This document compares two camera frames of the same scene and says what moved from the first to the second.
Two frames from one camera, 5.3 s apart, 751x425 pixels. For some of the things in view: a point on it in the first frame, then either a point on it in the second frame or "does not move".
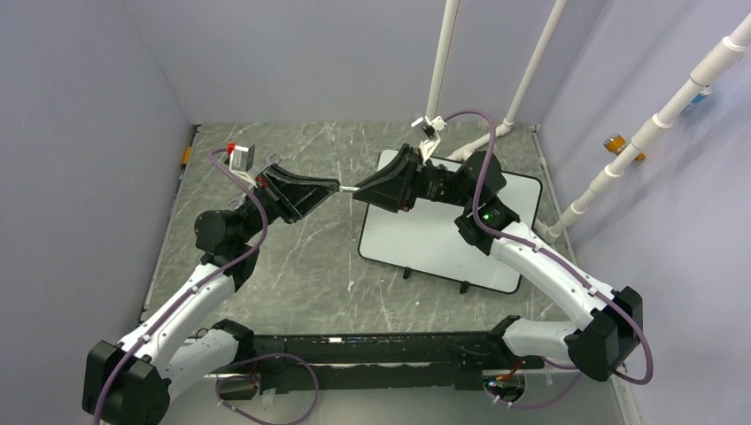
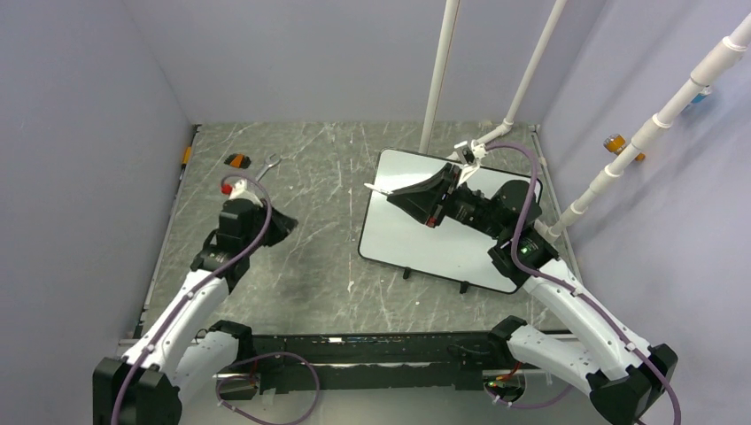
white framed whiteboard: x=430 y=240 does not move
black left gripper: x=298 y=197 → x=283 y=223
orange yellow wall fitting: x=616 y=143 does not move
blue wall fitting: x=702 y=95 does not move
